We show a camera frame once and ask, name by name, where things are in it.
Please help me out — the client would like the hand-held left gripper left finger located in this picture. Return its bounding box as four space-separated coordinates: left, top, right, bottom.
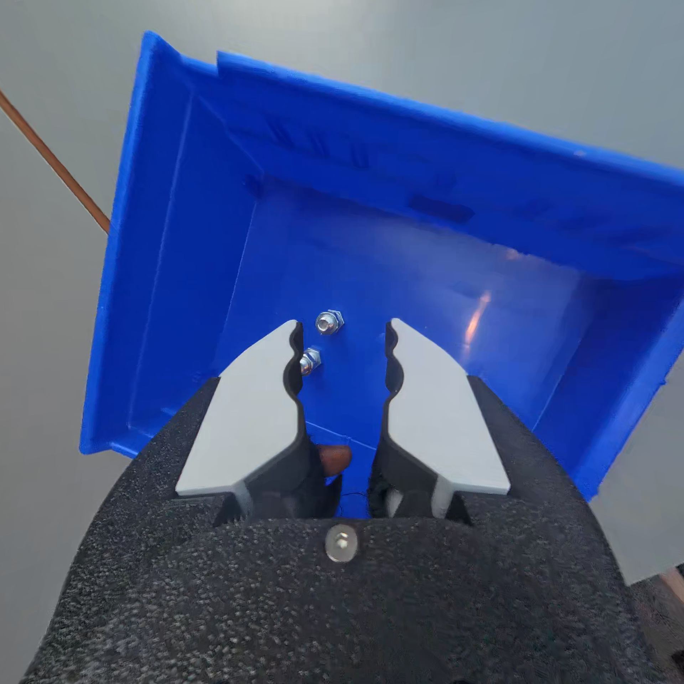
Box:
175 320 327 520

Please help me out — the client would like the person's left hand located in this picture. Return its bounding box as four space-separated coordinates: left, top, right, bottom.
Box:
315 444 354 477

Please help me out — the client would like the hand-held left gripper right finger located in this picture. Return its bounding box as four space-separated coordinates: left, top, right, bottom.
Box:
369 317 512 520

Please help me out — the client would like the blue plastic bin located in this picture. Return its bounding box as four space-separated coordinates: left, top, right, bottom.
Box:
79 29 684 503

